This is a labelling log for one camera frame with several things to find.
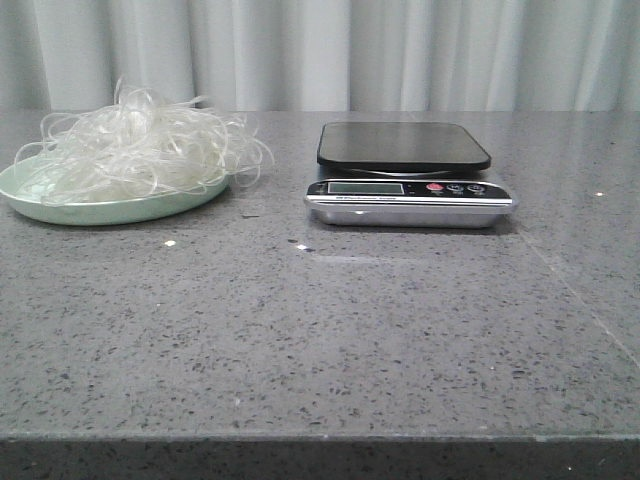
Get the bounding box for pale green round plate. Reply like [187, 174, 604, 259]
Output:
[1, 157, 229, 226]

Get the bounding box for black silver kitchen scale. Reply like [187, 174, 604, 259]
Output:
[304, 121, 518, 229]

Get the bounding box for white translucent vermicelli bundle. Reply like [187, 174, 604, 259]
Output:
[14, 82, 273, 206]

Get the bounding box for white pleated curtain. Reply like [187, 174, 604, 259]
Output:
[1, 1, 639, 111]

